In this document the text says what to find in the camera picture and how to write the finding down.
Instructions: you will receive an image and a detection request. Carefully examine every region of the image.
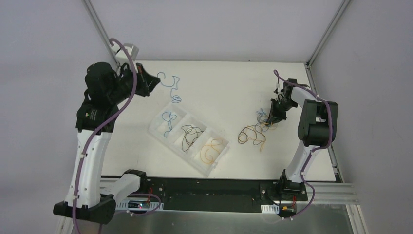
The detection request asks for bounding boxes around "orange cable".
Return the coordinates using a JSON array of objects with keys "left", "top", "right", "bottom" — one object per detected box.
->
[{"left": 200, "top": 138, "right": 225, "bottom": 164}]

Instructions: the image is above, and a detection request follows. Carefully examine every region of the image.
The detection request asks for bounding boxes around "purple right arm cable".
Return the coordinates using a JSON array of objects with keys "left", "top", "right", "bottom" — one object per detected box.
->
[{"left": 273, "top": 69, "right": 334, "bottom": 221}]

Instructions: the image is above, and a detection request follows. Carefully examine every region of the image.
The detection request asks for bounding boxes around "white foam compartment tray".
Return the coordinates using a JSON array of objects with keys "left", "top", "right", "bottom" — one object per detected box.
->
[{"left": 148, "top": 103, "right": 231, "bottom": 177}]

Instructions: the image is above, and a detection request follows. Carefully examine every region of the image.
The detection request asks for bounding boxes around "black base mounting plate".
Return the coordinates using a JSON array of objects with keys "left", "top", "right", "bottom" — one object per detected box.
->
[{"left": 129, "top": 177, "right": 308, "bottom": 213}]

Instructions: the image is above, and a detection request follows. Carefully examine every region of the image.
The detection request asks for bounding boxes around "aluminium frame rail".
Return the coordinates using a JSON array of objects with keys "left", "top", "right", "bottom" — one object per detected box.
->
[{"left": 53, "top": 170, "right": 367, "bottom": 232}]

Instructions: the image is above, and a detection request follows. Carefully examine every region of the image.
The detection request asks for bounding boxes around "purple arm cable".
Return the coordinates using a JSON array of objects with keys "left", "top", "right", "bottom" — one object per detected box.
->
[
  {"left": 273, "top": 69, "right": 334, "bottom": 221},
  {"left": 71, "top": 38, "right": 162, "bottom": 234}
]

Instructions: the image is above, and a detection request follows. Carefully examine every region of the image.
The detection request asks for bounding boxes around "cable bundle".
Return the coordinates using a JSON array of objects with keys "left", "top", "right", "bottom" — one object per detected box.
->
[{"left": 237, "top": 108, "right": 280, "bottom": 153}]

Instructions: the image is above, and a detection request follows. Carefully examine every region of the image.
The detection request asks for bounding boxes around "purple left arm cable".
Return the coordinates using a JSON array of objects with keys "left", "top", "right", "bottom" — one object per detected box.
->
[{"left": 71, "top": 38, "right": 162, "bottom": 234}]

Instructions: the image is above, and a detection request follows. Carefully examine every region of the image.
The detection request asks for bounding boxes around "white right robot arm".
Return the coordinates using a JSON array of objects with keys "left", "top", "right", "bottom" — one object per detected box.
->
[{"left": 266, "top": 79, "right": 338, "bottom": 200}]

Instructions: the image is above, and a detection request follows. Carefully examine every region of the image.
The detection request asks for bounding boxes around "blue cable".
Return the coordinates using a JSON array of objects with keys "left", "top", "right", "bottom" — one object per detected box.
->
[
  {"left": 161, "top": 111, "right": 178, "bottom": 138},
  {"left": 156, "top": 71, "right": 183, "bottom": 104}
]

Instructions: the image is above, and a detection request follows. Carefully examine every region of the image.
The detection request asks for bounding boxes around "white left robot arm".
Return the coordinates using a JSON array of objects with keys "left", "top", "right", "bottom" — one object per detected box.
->
[{"left": 53, "top": 62, "right": 160, "bottom": 225}]

